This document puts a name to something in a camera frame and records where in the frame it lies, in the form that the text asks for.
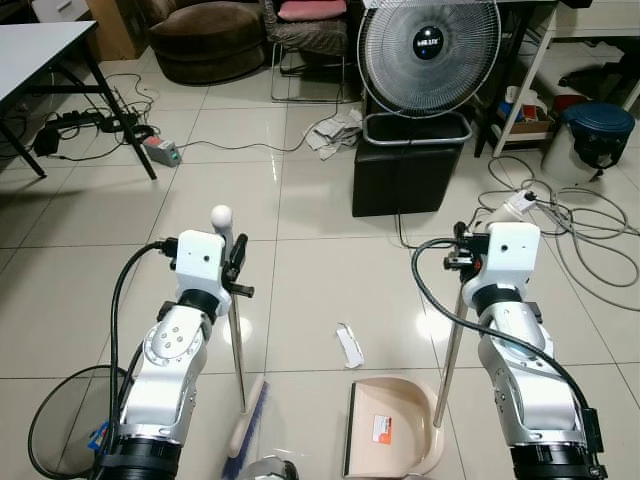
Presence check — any broom with white knob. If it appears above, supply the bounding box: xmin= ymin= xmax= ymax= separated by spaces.
xmin=210 ymin=204 xmax=272 ymax=480

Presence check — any beige long-handled dustpan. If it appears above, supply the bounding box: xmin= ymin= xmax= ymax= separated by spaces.
xmin=342 ymin=206 xmax=513 ymax=479

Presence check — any white power strip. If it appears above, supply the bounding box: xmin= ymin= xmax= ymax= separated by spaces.
xmin=499 ymin=189 xmax=542 ymax=222

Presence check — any red and green device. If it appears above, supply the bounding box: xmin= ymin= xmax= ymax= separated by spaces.
xmin=142 ymin=134 xmax=184 ymax=167

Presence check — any white paper scrap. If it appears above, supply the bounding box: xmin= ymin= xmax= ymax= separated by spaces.
xmin=334 ymin=322 xmax=367 ymax=370

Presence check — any crumpled white paper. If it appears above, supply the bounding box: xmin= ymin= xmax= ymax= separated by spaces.
xmin=304 ymin=107 xmax=364 ymax=162

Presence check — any blue round lidded bin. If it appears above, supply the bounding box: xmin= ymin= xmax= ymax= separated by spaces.
xmin=561 ymin=101 xmax=638 ymax=182

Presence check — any silver robot foot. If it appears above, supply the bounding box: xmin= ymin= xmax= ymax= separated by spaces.
xmin=243 ymin=455 xmax=298 ymax=480

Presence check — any black power strip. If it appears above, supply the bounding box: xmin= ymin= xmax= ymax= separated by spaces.
xmin=33 ymin=107 xmax=143 ymax=158

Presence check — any round grey electric fan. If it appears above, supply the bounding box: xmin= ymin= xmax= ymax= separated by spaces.
xmin=357 ymin=0 xmax=504 ymax=120

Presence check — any brown round ottoman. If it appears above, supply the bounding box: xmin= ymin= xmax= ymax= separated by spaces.
xmin=148 ymin=0 xmax=268 ymax=87

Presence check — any chair with pink cushion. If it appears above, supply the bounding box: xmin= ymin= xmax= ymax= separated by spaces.
xmin=263 ymin=0 xmax=363 ymax=104

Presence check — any white table with black legs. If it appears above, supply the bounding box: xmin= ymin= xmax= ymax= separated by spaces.
xmin=0 ymin=20 xmax=161 ymax=182

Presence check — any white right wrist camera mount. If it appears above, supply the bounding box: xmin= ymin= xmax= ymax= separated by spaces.
xmin=484 ymin=221 xmax=542 ymax=292

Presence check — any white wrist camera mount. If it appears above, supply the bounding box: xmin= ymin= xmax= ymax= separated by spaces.
xmin=484 ymin=221 xmax=542 ymax=292
xmin=172 ymin=230 xmax=230 ymax=302

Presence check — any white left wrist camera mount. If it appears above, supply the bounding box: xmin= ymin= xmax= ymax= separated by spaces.
xmin=172 ymin=230 xmax=230 ymax=302

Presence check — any grey tangled cable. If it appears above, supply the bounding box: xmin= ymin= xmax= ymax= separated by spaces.
xmin=484 ymin=153 xmax=640 ymax=313

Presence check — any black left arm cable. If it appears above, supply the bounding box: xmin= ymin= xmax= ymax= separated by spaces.
xmin=106 ymin=239 xmax=181 ymax=480

